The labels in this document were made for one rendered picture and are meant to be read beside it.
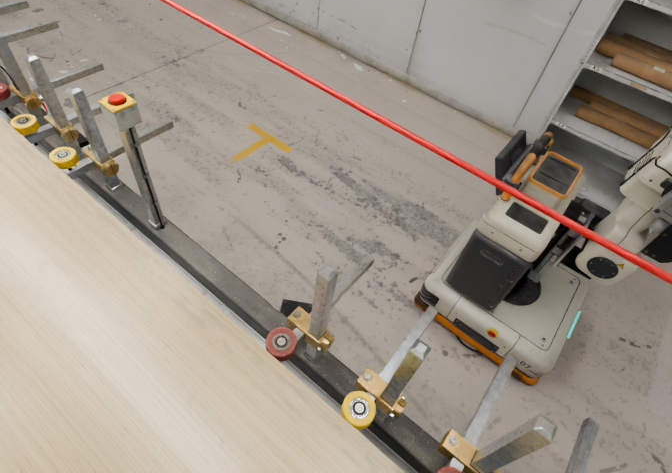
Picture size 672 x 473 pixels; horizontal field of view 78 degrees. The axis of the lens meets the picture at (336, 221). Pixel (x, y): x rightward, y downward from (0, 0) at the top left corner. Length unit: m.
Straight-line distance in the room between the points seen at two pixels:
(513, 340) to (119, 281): 1.59
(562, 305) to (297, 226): 1.44
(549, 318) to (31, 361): 1.96
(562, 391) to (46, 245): 2.21
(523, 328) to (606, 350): 0.66
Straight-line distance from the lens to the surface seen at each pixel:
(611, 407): 2.54
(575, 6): 3.24
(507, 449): 1.01
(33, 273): 1.39
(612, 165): 3.55
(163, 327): 1.18
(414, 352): 0.91
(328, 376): 1.31
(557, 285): 2.36
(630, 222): 1.79
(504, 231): 1.70
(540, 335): 2.15
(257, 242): 2.42
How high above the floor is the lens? 1.93
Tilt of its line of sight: 49 degrees down
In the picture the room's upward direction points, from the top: 10 degrees clockwise
